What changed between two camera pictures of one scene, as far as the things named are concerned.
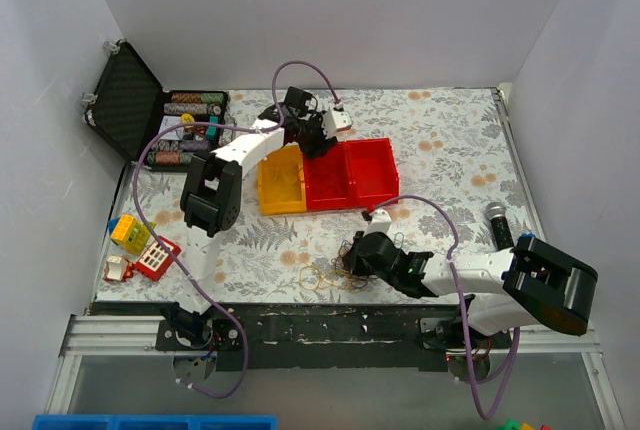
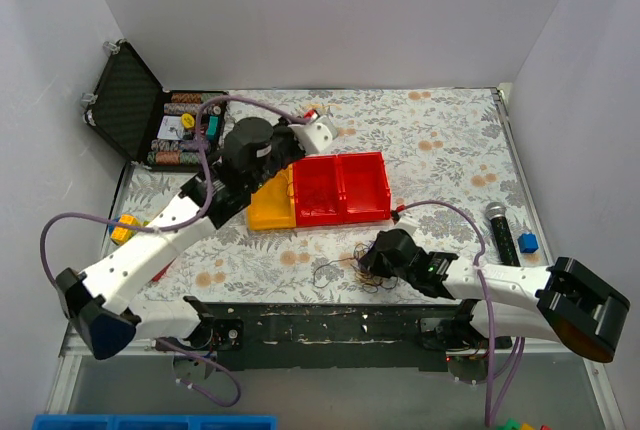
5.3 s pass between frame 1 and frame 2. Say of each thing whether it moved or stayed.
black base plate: stayed
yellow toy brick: stayed
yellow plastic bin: moved
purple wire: moved
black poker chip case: stayed
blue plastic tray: stayed
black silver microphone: stayed
